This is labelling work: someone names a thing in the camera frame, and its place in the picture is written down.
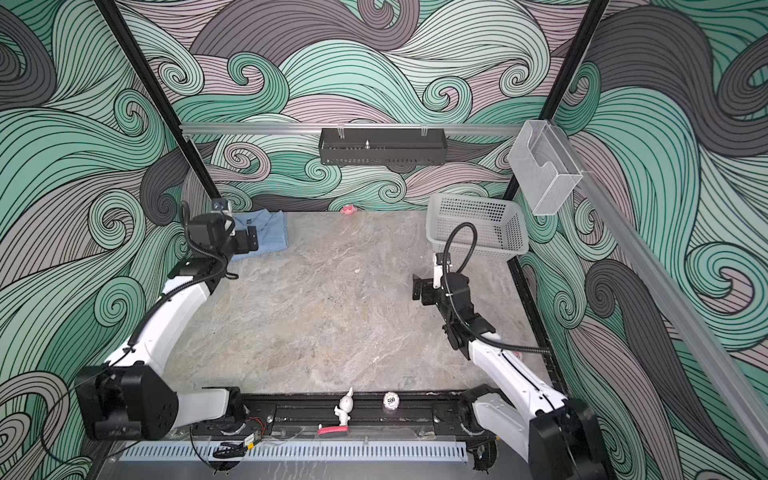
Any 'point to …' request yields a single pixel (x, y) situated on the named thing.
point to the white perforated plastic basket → (500, 227)
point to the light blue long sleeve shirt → (272, 231)
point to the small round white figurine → (391, 400)
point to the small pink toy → (348, 210)
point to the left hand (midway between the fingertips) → (235, 226)
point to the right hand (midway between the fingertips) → (431, 274)
